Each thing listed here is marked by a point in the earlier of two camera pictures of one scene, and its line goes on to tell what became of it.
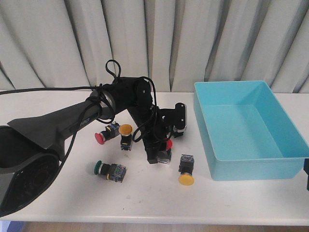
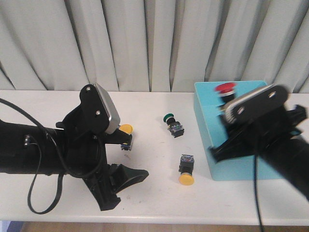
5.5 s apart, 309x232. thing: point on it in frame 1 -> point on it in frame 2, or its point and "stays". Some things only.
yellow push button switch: x=186 y=167 stays
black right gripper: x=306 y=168 -> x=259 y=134
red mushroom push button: x=169 y=145 -> x=226 y=92
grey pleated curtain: x=175 y=44 stays
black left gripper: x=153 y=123 -> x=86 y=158
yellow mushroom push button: x=125 y=130 stays
